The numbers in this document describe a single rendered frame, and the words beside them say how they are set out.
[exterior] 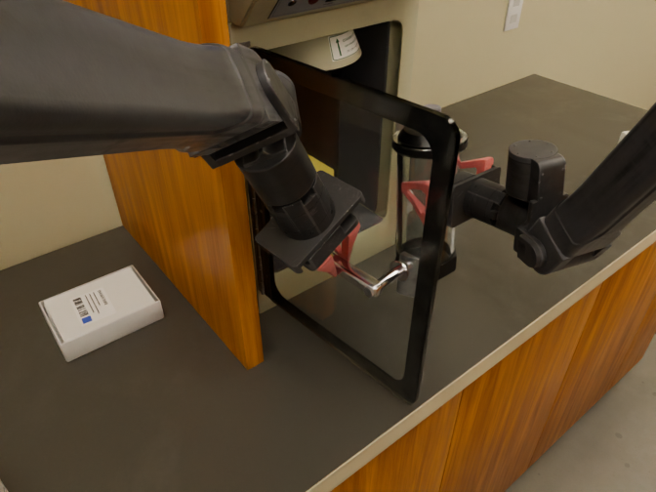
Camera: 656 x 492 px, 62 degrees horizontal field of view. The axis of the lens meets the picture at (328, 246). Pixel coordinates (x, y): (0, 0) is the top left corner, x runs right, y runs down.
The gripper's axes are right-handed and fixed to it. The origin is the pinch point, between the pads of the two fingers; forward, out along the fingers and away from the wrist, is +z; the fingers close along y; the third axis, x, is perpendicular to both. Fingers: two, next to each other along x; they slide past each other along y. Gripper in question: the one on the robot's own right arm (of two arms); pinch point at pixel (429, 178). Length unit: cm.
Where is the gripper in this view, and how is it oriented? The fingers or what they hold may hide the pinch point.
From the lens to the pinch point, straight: 85.6
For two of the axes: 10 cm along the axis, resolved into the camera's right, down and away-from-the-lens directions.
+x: 0.5, 8.5, 5.2
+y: -7.9, 3.5, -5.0
